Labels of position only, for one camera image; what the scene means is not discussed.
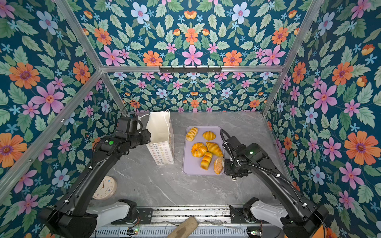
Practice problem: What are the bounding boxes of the oval seeded bread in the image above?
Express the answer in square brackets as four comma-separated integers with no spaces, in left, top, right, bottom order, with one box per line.
[213,157,225,175]

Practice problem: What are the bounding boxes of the white paper bag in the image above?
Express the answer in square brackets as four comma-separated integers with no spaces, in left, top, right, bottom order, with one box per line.
[138,110,175,166]

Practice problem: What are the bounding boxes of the segmented yellow bread loaf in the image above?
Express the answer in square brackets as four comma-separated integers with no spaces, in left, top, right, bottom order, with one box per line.
[200,152,213,170]

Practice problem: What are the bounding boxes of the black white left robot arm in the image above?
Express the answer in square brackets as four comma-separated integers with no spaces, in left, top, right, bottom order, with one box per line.
[39,117,151,238]

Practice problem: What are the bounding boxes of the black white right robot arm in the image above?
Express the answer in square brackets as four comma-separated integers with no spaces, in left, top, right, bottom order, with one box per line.
[220,129,328,238]

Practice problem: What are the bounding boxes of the pumpkin shaped bread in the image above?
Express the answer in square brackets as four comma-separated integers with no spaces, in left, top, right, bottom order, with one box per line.
[191,142,208,158]

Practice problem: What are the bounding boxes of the braided pale bread roll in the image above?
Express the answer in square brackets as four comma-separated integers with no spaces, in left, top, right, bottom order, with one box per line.
[186,127,198,141]

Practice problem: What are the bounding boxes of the golden croissant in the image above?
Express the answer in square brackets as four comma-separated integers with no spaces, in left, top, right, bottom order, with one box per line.
[206,142,224,157]

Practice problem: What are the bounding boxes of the lilac plastic tray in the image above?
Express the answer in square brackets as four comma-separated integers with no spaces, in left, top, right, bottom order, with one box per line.
[183,126,225,176]

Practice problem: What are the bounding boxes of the small round striped bun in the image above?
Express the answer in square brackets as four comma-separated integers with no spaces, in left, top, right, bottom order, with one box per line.
[202,131,216,141]

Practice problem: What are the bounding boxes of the brown cylindrical roll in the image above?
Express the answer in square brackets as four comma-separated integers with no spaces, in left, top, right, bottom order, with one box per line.
[167,217,198,238]

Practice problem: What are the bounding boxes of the orange plush toy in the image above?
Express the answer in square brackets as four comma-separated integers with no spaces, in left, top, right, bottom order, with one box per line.
[312,226,338,238]

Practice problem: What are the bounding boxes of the round beige wall clock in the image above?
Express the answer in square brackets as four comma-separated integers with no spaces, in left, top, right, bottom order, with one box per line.
[92,176,117,200]

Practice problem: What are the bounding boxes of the black hook rail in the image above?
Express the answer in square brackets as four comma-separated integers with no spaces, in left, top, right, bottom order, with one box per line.
[159,66,222,73]

